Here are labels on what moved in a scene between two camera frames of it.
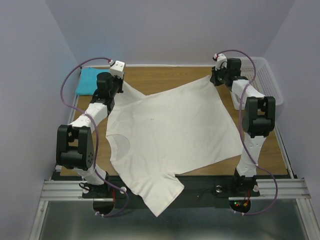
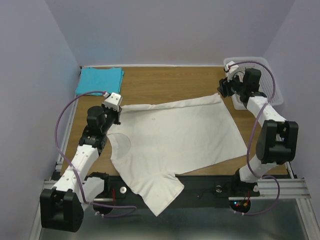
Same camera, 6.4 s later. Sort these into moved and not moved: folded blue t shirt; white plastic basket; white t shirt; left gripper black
Moved: left gripper black; white t shirt
Not moved: white plastic basket; folded blue t shirt
